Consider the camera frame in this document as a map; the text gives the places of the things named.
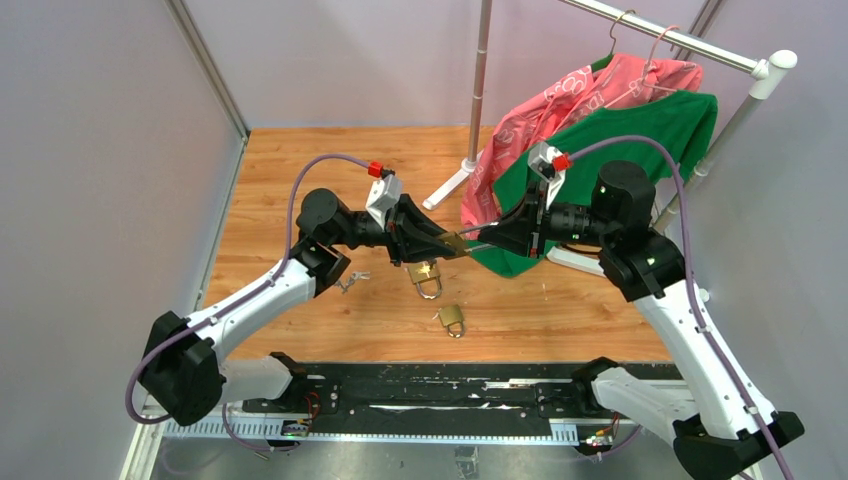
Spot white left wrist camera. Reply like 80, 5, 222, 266
365, 174, 403, 229

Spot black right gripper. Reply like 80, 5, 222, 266
478, 180, 617, 260

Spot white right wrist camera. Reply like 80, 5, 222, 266
527, 142, 573, 209

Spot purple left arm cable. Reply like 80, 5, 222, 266
124, 153, 388, 427

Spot large brass padlock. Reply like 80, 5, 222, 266
437, 304, 466, 339

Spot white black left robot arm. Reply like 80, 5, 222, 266
131, 188, 467, 426

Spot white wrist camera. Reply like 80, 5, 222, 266
527, 142, 573, 209
365, 174, 403, 229

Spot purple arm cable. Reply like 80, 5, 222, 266
552, 135, 796, 480
124, 153, 388, 427

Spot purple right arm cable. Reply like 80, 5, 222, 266
552, 135, 796, 480

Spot pink printed shirt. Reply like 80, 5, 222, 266
460, 53, 703, 227

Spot metal clothes rack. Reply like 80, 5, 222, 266
421, 0, 799, 280

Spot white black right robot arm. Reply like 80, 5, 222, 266
479, 161, 805, 479

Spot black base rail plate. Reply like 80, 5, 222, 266
241, 360, 664, 439

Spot small brass padlock with key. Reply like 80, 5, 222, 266
436, 222, 496, 260

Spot green t-shirt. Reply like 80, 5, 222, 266
463, 91, 719, 280

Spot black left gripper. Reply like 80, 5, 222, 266
332, 194, 457, 267

